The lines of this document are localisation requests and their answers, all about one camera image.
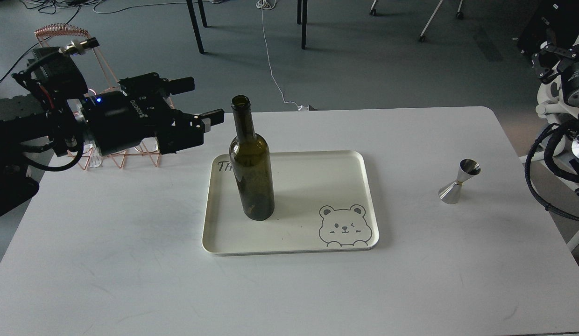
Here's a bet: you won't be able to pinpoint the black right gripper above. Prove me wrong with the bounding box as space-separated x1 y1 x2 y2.
531 41 579 101

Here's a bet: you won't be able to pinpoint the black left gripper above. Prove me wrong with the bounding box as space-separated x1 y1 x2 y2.
80 72 224 156

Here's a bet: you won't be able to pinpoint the dark green wine bottle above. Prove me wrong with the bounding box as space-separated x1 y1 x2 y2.
228 94 275 221

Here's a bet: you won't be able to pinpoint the steel double jigger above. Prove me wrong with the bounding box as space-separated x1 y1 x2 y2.
438 159 481 204

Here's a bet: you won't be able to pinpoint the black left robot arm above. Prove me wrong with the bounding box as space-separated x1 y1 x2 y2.
0 37 224 217

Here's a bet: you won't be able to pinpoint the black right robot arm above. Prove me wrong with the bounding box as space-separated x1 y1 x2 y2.
524 41 579 222

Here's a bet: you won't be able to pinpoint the black table legs left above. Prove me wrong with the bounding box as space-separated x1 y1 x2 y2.
185 0 208 55

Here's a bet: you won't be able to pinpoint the black table legs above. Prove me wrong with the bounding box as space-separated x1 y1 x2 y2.
185 0 208 55
297 0 309 50

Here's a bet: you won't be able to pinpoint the rolling chair base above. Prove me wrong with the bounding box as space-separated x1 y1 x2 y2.
369 0 466 43

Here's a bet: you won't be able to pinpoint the black table legs right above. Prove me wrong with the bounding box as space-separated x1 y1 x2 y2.
297 0 309 50

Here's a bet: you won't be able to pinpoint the cream bear serving tray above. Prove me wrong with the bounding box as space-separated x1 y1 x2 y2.
202 150 379 255

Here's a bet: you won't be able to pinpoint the copper wire wine rack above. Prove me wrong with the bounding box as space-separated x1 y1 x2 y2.
35 23 182 171

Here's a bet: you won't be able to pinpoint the white floor cable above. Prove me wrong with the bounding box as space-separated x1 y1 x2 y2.
256 0 311 112

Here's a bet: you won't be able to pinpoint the black floor cables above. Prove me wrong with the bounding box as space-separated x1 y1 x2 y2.
0 0 187 89

